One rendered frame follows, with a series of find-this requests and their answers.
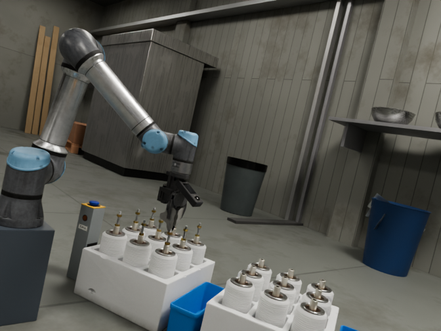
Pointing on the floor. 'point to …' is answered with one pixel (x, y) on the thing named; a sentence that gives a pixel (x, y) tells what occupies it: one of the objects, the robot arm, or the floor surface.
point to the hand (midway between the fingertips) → (172, 228)
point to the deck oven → (145, 100)
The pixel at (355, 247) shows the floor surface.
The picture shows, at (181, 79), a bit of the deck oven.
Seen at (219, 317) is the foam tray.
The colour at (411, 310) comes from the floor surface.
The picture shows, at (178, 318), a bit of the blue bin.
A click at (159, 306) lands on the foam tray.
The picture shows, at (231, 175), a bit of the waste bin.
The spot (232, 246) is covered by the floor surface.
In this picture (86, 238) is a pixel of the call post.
